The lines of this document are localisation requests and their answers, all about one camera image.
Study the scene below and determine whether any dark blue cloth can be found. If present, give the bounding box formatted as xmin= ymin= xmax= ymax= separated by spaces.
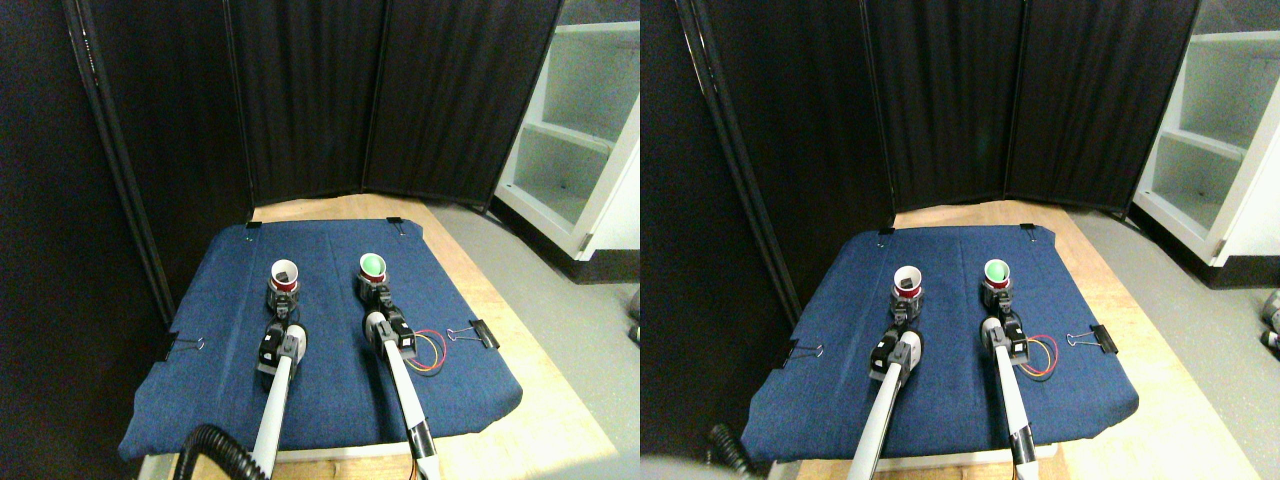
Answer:
xmin=738 ymin=223 xmax=1141 ymax=469
xmin=118 ymin=215 xmax=524 ymax=463

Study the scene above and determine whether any orange wire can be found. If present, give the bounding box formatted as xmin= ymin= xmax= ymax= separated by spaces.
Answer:
xmin=413 ymin=329 xmax=449 ymax=377
xmin=1020 ymin=334 xmax=1060 ymax=382

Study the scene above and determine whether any white shelf unit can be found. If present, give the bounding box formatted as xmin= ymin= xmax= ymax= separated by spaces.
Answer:
xmin=493 ymin=20 xmax=640 ymax=263
xmin=1132 ymin=30 xmax=1280 ymax=269

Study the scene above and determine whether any black ribbed hose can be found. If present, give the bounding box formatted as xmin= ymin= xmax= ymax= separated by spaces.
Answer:
xmin=175 ymin=425 xmax=263 ymax=480
xmin=708 ymin=425 xmax=751 ymax=473

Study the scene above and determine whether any black curtain stand pole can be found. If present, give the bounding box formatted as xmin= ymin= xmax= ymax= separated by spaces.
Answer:
xmin=60 ymin=0 xmax=179 ymax=326
xmin=675 ymin=0 xmax=804 ymax=323

